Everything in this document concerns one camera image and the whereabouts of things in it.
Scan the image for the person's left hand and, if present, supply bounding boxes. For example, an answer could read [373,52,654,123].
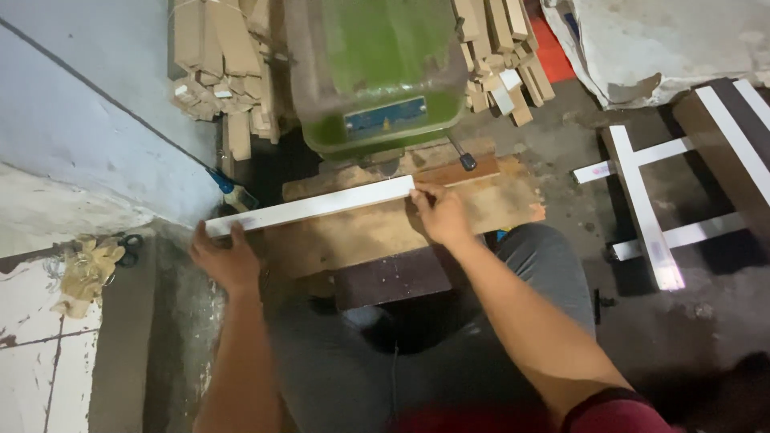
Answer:
[189,220,262,295]

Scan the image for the person's right hand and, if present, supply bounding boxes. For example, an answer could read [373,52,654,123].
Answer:
[409,183,476,247]

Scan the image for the long white wooden strip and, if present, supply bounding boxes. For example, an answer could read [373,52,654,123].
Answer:
[205,175,417,238]

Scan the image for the wooden machine work board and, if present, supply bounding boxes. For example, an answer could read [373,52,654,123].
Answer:
[262,137,547,281]

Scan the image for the dark brown board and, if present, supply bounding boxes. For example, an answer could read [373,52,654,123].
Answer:
[333,245,453,312]

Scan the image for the green drilling machine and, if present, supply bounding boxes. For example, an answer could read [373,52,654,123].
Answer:
[284,0,470,162]

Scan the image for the person's grey trousers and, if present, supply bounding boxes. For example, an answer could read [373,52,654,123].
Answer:
[265,224,598,433]

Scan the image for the loose pile of wooden strips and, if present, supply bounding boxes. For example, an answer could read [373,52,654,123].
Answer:
[451,0,557,128]

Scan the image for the red plastic object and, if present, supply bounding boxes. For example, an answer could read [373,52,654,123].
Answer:
[525,0,578,85]

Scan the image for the bundled pile of wooden strips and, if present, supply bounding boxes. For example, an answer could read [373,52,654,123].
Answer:
[168,0,281,162]

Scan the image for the white sack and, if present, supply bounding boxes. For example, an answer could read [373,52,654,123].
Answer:
[540,0,770,111]

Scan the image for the person's red sleeve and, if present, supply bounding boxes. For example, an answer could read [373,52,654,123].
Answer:
[561,387,687,433]

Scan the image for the black scissors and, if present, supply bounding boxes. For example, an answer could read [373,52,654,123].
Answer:
[114,233,145,269]

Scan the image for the dark brown white-edged panel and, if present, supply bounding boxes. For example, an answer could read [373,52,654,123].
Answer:
[673,78,770,225]

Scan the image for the beige work gloves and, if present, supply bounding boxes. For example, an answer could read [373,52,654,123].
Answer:
[51,237,127,320]

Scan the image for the black machine lever handle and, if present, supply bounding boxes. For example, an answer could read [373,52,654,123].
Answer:
[446,135,478,172]

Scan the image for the blue handled brush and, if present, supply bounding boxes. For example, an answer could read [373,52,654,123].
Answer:
[206,167,261,212]

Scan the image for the white wooden frame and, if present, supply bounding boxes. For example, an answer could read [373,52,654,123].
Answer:
[571,125,748,292]

